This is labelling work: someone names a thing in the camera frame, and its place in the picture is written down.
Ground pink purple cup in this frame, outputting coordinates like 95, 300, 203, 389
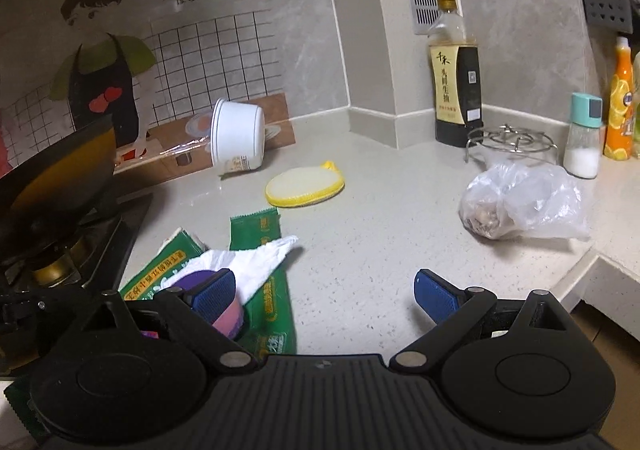
171, 269, 246, 341

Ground white paper napkin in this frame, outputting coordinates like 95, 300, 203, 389
160, 236, 298, 305

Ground green snack packet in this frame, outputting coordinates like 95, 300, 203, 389
230, 207, 297, 360

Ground clear plastic bag with scraps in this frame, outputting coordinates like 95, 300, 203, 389
458, 150, 589, 241

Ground brown cardboard box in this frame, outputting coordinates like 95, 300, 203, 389
114, 94, 295, 186

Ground black gas stove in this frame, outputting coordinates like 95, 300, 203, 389
1, 194, 153, 380

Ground white paper bowl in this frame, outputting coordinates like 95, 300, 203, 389
209, 99, 266, 177

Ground metal steaming rack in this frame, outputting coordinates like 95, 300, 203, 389
464, 124, 560, 164

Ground black wok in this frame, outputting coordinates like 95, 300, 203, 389
1, 115, 116, 256

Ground teal cap salt shaker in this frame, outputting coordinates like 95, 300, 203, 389
563, 92, 602, 179

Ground soy sauce bottle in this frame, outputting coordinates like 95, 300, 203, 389
427, 0, 483, 148

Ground orange detergent bottle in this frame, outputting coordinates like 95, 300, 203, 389
603, 36, 634, 161

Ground cartoon wall sticker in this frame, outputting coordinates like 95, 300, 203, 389
1, 0, 288, 170

